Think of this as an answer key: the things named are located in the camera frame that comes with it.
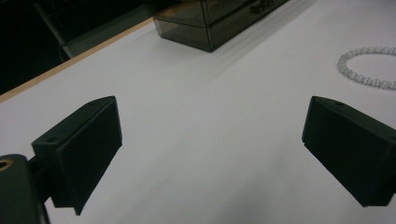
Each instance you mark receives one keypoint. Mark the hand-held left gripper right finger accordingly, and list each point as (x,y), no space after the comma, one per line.
(351,149)

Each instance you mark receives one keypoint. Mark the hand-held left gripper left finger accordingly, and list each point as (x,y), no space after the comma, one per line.
(84,149)

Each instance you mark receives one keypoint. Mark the smoky transparent drawer organizer box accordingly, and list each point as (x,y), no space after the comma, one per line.
(186,28)

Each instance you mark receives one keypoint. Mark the white table cover board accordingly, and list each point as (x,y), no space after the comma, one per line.
(202,124)

